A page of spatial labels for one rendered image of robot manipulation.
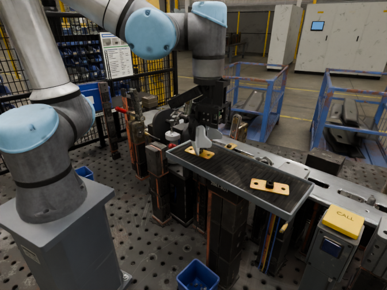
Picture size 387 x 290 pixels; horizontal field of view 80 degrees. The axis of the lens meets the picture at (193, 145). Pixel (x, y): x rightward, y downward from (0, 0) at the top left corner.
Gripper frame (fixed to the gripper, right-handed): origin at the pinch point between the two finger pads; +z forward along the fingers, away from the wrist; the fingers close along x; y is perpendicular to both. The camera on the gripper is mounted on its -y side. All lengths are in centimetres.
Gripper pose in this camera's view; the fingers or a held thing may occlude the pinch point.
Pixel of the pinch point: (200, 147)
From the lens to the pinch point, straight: 65.9
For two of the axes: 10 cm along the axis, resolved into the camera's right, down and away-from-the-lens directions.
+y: 8.4, 2.5, -4.9
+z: 0.0, 8.8, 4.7
